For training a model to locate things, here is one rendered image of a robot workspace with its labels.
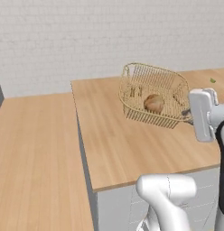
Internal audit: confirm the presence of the tan wire basket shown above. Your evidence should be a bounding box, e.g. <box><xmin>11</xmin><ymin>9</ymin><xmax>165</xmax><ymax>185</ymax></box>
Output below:
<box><xmin>118</xmin><ymin>62</ymin><xmax>193</xmax><ymax>130</ymax></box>

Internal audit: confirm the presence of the brown bread roll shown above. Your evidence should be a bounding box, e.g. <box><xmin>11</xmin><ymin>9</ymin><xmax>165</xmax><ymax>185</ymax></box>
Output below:
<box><xmin>143</xmin><ymin>93</ymin><xmax>165</xmax><ymax>116</ymax></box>

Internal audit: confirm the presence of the grey counter cabinet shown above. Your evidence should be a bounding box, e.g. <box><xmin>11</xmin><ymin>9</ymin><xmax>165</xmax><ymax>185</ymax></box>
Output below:
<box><xmin>77</xmin><ymin>114</ymin><xmax>221</xmax><ymax>231</ymax></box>

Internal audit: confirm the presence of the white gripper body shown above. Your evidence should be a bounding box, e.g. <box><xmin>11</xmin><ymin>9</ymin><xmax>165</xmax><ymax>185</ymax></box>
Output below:
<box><xmin>188</xmin><ymin>88</ymin><xmax>217</xmax><ymax>143</ymax></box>

